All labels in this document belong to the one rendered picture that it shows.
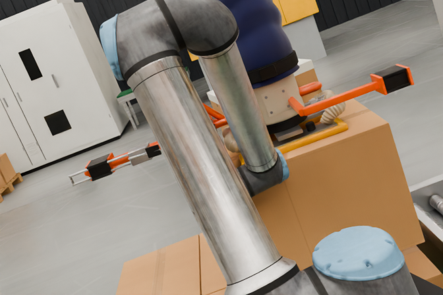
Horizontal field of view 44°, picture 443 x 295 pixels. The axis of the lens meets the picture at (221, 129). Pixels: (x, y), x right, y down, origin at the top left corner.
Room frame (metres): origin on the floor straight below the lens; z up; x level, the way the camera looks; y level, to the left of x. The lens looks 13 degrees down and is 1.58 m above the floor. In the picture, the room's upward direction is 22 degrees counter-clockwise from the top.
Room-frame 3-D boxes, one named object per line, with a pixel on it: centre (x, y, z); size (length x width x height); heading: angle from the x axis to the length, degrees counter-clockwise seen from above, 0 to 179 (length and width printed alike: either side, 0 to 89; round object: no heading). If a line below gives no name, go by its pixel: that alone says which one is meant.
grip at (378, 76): (1.46, -0.48, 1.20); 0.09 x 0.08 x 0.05; 178
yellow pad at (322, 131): (1.63, -0.19, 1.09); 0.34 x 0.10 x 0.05; 88
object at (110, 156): (1.75, 0.41, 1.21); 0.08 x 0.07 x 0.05; 88
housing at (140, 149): (1.74, 0.27, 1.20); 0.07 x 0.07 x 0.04; 88
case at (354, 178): (1.72, -0.17, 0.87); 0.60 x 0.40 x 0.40; 86
